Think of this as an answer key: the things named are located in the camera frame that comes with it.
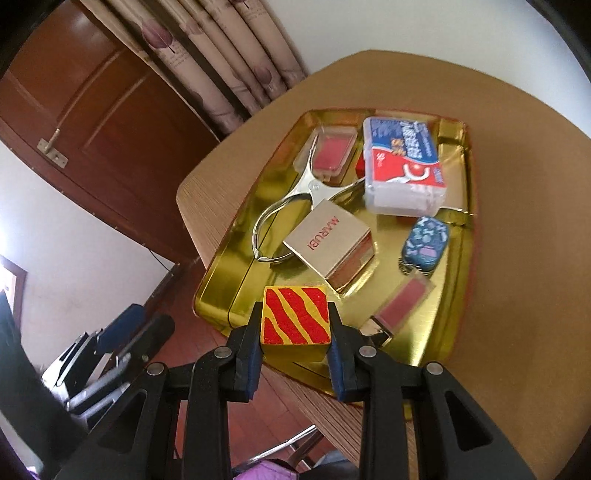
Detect gold metal tray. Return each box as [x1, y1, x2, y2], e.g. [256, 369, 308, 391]
[193, 108, 476, 409]

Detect beige printed curtain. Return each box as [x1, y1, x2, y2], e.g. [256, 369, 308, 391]
[78, 0, 310, 134]

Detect brown wooden door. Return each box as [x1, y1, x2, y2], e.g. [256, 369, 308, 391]
[0, 0, 222, 264]

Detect metal chair leg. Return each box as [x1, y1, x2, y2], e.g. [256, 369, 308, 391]
[235, 427, 324, 467]

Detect red yellow striped block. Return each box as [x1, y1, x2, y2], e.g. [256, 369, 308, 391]
[260, 285, 333, 365]

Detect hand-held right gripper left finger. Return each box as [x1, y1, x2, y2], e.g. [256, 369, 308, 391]
[55, 301, 265, 480]

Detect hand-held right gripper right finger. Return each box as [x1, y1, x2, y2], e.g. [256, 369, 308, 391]
[327, 311, 532, 480]

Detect metal door handle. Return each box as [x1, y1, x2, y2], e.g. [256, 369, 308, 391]
[38, 129, 68, 167]

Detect black cable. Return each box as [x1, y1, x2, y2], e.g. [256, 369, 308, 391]
[145, 249, 181, 273]

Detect beige cardboard box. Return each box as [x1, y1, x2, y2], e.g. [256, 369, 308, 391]
[283, 199, 375, 292]

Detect purple cloth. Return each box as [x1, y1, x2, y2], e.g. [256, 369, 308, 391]
[233, 462, 301, 480]

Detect clear case with pink pad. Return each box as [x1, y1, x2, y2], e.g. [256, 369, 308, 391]
[365, 272, 435, 347]
[302, 124, 360, 182]

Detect white floss box blue label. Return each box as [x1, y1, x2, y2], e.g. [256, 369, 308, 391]
[362, 116, 448, 217]

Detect blue patterned small tin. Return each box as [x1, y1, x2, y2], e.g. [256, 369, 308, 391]
[398, 216, 451, 278]

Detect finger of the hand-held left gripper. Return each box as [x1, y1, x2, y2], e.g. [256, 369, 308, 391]
[131, 314, 176, 370]
[95, 304, 148, 356]

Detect black object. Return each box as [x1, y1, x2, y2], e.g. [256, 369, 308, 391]
[0, 291, 88, 480]

